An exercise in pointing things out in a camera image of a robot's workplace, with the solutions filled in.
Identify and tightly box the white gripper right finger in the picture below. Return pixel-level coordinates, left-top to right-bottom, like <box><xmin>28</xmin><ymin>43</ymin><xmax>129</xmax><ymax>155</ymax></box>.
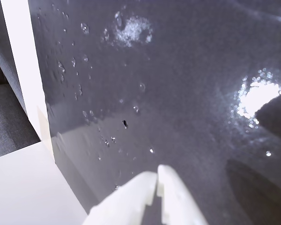
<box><xmin>156</xmin><ymin>164</ymin><xmax>208</xmax><ymax>225</ymax></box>

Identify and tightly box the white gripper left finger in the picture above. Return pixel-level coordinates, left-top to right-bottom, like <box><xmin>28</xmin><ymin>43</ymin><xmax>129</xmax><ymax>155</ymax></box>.
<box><xmin>83</xmin><ymin>172</ymin><xmax>158</xmax><ymax>225</ymax></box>

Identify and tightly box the dark grey table mat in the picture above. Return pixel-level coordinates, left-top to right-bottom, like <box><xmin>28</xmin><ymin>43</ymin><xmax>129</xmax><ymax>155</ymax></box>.
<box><xmin>28</xmin><ymin>0</ymin><xmax>281</xmax><ymax>225</ymax></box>

